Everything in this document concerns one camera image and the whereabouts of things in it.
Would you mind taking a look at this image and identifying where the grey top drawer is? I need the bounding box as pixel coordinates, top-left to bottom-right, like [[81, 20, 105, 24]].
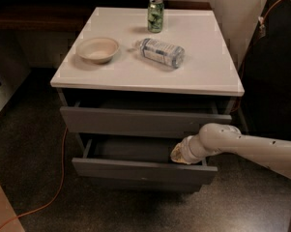
[[60, 106, 231, 138]]

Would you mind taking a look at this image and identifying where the orange floor cable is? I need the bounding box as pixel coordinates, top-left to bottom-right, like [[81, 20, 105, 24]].
[[0, 127, 69, 232]]

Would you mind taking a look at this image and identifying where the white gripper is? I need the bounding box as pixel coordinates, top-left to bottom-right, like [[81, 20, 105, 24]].
[[170, 135, 212, 164]]

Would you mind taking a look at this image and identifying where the clear plastic water bottle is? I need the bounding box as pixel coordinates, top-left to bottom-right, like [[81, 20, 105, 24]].
[[133, 38, 185, 69]]

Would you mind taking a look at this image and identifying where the dark cabinet at right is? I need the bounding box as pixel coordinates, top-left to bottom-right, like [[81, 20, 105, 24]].
[[241, 0, 291, 140]]

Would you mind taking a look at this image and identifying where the white-topped grey drawer cabinet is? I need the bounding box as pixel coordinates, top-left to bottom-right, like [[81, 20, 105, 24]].
[[49, 6, 245, 194]]

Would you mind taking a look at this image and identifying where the green soda can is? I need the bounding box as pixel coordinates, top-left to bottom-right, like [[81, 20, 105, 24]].
[[147, 0, 164, 33]]

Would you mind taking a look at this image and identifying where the light wooden board corner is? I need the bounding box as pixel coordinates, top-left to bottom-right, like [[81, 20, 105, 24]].
[[0, 168, 25, 232]]

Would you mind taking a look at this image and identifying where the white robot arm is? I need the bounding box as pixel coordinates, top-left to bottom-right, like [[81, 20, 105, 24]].
[[170, 123, 291, 180]]

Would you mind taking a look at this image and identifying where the white paper bowl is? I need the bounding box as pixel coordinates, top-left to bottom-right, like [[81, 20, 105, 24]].
[[76, 38, 119, 64]]

